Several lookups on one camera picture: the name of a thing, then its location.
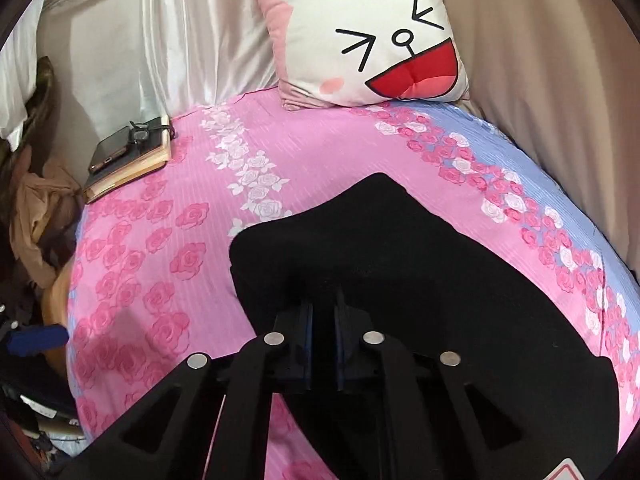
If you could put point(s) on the black fleece-lined pants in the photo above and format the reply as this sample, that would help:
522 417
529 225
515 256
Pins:
509 388

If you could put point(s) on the black smartphone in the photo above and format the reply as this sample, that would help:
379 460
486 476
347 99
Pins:
111 148

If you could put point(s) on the brown notebook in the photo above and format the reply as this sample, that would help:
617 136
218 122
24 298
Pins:
137 163

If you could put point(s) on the beige curtain cloth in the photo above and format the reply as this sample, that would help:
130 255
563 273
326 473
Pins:
561 78

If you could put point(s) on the white satin curtain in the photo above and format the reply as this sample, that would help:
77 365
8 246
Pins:
200 52

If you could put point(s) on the pink floral bed sheet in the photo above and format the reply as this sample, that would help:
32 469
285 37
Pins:
170 379

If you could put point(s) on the white cat face pillow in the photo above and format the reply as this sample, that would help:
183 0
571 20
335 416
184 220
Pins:
362 52

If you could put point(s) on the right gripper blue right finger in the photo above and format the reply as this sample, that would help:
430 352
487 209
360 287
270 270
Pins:
342 335

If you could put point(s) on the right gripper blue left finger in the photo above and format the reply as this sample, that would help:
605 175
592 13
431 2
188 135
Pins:
302 344

